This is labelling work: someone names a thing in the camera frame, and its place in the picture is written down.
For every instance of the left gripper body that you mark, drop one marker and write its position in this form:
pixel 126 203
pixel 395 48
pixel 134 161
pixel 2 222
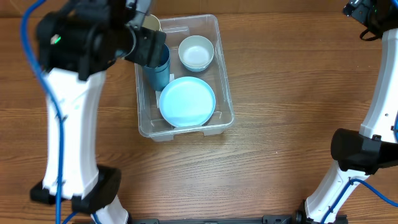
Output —
pixel 148 50

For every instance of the cream cup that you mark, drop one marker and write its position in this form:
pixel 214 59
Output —
pixel 152 22

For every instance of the blue cup bottom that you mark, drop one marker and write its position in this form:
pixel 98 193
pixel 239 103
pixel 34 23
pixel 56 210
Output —
pixel 164 66

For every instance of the blue cup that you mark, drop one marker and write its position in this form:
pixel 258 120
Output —
pixel 157 80
pixel 164 66

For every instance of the blue cup top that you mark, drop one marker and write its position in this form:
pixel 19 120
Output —
pixel 157 80

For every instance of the grey bowl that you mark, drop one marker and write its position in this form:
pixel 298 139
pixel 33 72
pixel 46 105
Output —
pixel 196 51

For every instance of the light blue plate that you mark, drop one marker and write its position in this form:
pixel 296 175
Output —
pixel 187 101

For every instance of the clear plastic storage bin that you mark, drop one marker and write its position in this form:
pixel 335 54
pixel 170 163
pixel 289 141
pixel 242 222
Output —
pixel 151 124

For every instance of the light blue bowl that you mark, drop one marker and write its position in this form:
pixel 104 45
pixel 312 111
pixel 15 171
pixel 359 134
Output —
pixel 196 69

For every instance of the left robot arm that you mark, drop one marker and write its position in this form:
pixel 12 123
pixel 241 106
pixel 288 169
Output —
pixel 77 44

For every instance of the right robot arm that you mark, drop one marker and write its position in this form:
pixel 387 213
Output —
pixel 359 154

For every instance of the white label in bin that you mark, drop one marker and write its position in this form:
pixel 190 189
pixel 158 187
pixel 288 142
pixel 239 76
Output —
pixel 158 93

